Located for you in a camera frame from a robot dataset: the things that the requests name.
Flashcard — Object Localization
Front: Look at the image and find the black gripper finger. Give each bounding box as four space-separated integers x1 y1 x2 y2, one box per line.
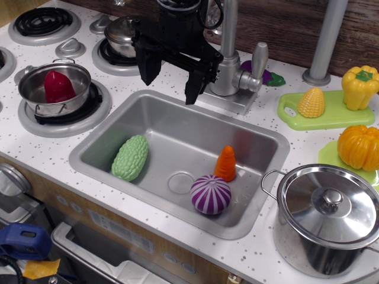
185 69 209 105
136 46 163 86

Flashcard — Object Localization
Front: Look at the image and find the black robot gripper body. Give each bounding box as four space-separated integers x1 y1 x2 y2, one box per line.
132 1 223 83

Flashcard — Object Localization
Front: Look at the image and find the silver toy faucet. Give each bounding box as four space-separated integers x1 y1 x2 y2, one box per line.
198 1 268 115

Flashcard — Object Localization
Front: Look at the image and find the small steel pot back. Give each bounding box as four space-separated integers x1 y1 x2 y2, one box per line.
104 16 136 58

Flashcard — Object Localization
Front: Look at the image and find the back right stove burner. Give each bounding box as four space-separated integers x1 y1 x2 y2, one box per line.
92 38 140 77

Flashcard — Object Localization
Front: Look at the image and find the stove burner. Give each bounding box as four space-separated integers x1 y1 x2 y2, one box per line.
8 7 81 46
0 47 16 82
18 80 112 138
92 38 140 77

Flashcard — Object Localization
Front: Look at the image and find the grey stove knob back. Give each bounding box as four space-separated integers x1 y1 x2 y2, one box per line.
89 15 112 35

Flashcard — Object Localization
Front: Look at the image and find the grey stove knob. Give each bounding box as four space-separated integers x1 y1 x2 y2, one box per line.
89 15 112 35
55 38 86 59
14 65 35 85

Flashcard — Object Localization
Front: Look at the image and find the front stove burner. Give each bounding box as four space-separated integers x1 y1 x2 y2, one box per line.
18 80 112 138

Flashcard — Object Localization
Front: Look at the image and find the purple toy eggplant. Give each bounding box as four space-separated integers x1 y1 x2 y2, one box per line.
240 60 286 87

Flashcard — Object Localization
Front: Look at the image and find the silver sink basin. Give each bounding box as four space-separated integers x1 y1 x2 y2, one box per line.
69 90 290 240

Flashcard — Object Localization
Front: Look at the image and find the grey stove knob centre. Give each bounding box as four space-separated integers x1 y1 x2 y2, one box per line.
55 38 86 59

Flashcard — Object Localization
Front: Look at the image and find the orange toy carrot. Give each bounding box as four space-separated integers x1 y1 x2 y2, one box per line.
214 145 236 182

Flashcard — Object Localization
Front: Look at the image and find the green toy bitter gourd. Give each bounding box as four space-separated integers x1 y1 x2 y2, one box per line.
111 135 149 182

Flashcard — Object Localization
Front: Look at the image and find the red toy pepper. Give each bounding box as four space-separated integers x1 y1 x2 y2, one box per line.
44 70 76 104

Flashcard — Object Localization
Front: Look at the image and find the steel pot with red pepper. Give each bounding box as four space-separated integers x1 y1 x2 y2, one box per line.
18 60 91 117

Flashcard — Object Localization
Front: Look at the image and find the purple striped toy onion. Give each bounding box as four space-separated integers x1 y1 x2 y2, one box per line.
190 175 232 215

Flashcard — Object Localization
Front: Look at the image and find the back left stove burner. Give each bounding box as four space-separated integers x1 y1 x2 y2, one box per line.
8 7 81 46

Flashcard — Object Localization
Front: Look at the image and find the yellow toy corn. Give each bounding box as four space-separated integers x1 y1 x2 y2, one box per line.
297 88 325 118

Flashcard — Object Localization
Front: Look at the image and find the grey vertical pole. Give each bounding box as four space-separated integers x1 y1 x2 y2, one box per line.
303 0 348 86

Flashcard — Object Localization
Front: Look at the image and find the grey stove knob left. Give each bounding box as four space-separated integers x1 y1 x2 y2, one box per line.
14 65 35 85

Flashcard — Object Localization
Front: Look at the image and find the far left stove burner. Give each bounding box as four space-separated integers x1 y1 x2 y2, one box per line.
0 47 16 82

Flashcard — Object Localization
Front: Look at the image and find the green toy cutting board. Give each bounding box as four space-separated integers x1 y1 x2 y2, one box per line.
277 91 375 131

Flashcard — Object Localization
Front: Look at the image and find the light green plate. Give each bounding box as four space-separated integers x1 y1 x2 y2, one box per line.
318 141 379 191

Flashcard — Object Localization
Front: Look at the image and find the yellow toy bell pepper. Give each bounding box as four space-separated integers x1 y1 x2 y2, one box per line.
341 65 378 111

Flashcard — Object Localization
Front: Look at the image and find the orange toy pumpkin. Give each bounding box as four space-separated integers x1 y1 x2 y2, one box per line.
337 125 378 171

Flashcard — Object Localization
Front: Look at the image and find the grey round side knob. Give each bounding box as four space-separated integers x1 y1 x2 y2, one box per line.
1 163 32 197

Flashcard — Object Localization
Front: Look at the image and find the steel pot lid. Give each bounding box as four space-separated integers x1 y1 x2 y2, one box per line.
277 164 378 249

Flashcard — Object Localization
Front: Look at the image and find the large steel pot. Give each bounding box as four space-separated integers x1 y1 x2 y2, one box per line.
261 163 379 279

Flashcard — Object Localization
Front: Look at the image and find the blue clamp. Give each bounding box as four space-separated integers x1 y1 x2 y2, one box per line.
1 222 52 260

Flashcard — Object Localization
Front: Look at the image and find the yellow tape piece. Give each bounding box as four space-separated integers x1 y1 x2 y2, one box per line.
23 259 61 280

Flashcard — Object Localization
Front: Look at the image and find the oven door handle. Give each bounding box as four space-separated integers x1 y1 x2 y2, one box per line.
51 222 167 283

